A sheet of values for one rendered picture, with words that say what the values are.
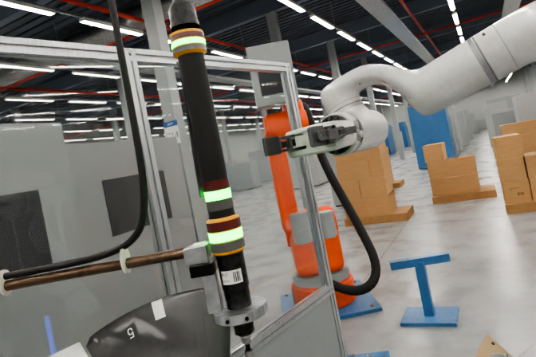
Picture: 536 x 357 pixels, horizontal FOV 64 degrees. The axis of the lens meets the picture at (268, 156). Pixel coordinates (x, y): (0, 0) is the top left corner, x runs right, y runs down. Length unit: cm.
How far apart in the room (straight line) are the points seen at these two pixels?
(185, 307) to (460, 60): 62
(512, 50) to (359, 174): 778
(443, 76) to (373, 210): 780
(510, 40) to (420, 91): 16
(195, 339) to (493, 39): 68
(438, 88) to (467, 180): 888
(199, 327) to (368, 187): 791
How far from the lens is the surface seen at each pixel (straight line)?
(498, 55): 82
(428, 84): 83
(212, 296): 57
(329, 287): 208
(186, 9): 57
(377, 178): 846
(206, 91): 55
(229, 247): 54
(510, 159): 793
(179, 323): 72
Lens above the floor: 164
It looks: level
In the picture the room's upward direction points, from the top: 11 degrees counter-clockwise
